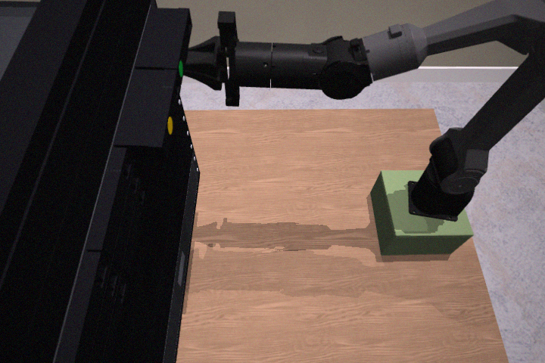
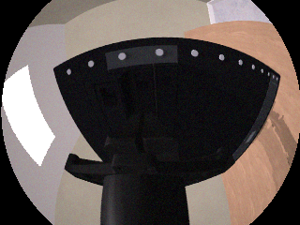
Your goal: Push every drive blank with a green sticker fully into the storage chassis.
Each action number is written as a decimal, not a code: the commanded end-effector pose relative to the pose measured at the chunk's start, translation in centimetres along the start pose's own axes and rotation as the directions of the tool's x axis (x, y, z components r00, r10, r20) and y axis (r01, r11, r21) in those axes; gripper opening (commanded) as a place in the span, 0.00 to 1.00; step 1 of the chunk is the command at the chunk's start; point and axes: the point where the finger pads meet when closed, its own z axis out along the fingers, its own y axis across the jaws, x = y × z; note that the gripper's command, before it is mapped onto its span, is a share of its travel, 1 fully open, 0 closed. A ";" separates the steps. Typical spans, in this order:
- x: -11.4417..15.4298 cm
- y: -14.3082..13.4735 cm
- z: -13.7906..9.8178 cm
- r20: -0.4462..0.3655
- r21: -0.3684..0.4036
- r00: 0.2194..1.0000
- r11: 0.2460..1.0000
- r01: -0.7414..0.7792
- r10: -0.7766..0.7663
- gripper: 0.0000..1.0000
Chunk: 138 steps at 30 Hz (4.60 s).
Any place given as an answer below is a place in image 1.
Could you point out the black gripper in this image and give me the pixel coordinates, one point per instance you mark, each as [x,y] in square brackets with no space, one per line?
[247,61]

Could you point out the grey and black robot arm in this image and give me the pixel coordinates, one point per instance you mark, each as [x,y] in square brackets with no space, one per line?
[461,154]

